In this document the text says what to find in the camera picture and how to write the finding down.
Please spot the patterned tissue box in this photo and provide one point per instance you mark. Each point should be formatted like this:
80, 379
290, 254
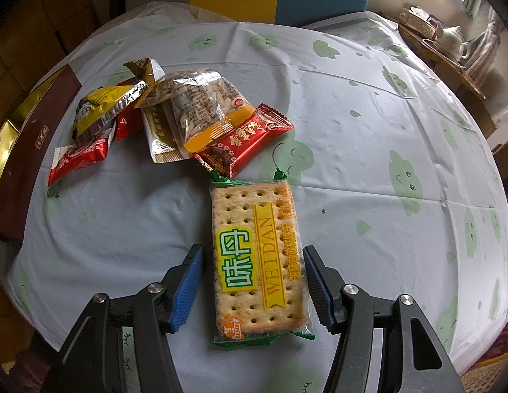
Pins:
419, 20

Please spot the green cracker packet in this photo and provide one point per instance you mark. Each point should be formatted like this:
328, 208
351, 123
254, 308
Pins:
261, 290

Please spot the white gold snack packet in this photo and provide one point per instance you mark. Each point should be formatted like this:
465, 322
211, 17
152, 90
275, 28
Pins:
162, 143

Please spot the light blue cloud tablecloth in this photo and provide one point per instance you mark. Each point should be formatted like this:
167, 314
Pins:
394, 183

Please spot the wooden side table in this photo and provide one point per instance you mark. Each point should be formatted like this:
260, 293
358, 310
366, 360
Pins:
450, 73

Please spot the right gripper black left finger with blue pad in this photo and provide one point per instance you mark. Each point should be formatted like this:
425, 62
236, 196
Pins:
91, 358

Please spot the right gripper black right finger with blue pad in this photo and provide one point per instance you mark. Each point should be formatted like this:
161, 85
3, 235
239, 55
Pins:
413, 358

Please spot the brown red snack packet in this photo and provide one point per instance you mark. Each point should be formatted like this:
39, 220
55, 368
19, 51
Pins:
67, 159

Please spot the clear sunflower seed bag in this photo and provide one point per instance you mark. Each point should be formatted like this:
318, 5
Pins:
204, 105

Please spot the dark red patterned snack packet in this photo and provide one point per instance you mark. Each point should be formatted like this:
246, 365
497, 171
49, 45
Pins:
230, 154

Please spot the maroon gift box gold interior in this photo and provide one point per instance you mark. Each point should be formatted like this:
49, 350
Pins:
24, 139

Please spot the yellow silver snack packet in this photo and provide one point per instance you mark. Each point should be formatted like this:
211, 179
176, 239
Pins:
96, 111

